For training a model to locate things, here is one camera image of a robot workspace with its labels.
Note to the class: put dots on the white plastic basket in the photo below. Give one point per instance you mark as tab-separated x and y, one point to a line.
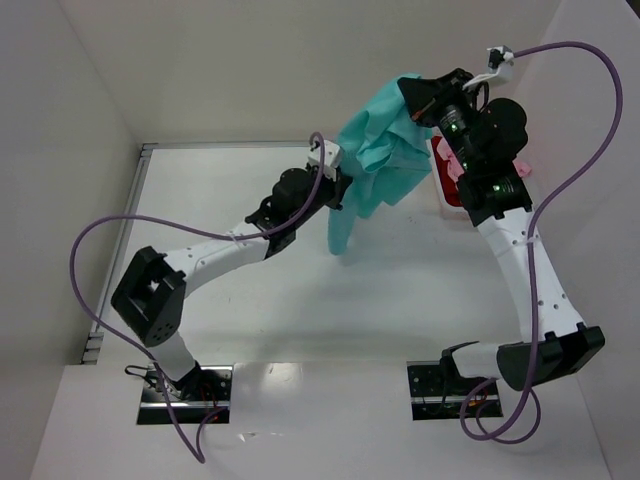
450	214

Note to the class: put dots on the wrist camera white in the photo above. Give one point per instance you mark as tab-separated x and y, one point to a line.
325	154
500	63

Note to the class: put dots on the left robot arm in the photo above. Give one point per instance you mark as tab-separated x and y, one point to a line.
150	296

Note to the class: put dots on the red t shirt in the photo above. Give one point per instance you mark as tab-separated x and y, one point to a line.
448	190

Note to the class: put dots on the teal t shirt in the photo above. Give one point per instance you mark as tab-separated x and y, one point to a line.
386	155

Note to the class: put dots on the pink t shirt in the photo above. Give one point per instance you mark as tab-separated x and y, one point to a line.
455	170

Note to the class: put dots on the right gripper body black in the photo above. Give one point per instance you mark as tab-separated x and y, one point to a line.
431	105

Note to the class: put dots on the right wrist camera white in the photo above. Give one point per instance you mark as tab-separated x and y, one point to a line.
500	63

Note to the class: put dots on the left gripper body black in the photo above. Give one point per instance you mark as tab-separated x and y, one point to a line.
338	181

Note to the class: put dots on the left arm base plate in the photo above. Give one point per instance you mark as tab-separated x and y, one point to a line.
209	398

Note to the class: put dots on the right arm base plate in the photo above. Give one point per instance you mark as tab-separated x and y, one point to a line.
435	398

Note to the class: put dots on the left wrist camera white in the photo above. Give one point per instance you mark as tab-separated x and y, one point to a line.
325	154

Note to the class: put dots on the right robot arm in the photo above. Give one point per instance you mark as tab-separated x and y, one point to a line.
555	340

